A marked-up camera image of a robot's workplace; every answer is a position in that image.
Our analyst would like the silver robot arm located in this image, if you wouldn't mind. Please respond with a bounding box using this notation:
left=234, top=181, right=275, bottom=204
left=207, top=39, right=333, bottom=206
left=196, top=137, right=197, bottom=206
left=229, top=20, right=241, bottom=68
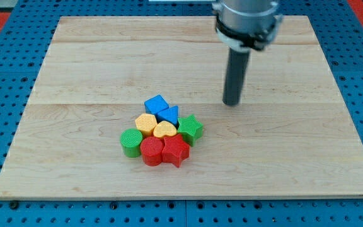
left=212, top=0, right=283, bottom=53

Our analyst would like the blue triangle block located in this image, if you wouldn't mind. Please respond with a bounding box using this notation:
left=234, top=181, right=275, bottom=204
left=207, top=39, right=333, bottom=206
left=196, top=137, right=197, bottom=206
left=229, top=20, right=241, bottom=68
left=157, top=106, right=178, bottom=126

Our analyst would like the green star block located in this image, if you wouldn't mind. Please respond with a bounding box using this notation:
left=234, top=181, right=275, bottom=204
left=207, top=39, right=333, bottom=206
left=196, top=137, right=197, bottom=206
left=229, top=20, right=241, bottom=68
left=177, top=114, right=204, bottom=146

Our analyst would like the yellow heart block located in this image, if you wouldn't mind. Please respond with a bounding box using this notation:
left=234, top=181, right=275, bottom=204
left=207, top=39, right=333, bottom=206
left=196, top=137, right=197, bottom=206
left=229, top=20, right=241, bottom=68
left=153, top=120, right=177, bottom=139

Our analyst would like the blue cube block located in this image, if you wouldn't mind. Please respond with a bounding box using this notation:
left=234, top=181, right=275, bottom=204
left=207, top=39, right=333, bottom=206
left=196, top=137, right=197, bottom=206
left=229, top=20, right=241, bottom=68
left=144, top=95, right=169, bottom=115

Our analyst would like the yellow hexagon block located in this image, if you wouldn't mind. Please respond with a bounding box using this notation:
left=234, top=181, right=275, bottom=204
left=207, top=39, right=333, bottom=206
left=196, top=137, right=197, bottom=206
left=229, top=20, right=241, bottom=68
left=135, top=113, right=158, bottom=137

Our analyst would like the red star block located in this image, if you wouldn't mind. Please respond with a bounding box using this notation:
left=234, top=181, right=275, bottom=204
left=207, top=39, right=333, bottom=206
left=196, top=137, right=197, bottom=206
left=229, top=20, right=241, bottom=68
left=162, top=134, right=190, bottom=168

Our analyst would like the red cylinder block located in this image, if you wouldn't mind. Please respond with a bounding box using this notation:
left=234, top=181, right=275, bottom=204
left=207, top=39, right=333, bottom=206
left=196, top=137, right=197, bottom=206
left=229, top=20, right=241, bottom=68
left=140, top=136, right=164, bottom=166

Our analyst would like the green cylinder block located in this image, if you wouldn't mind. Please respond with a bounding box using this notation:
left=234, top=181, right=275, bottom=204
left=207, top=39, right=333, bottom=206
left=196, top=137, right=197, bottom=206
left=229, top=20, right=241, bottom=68
left=120, top=129, right=143, bottom=158

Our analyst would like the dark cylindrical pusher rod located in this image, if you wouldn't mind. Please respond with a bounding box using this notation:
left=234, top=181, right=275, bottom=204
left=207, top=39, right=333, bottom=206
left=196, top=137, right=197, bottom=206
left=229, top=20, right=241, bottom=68
left=222, top=49, right=250, bottom=107

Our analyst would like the wooden board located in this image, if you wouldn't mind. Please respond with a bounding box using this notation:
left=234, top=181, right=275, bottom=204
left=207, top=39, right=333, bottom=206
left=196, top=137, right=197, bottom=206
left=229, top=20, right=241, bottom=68
left=0, top=16, right=363, bottom=201

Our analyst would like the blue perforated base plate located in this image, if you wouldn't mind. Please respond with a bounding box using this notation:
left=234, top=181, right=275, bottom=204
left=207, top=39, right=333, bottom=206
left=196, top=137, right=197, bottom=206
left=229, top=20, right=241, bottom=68
left=0, top=0, right=363, bottom=226

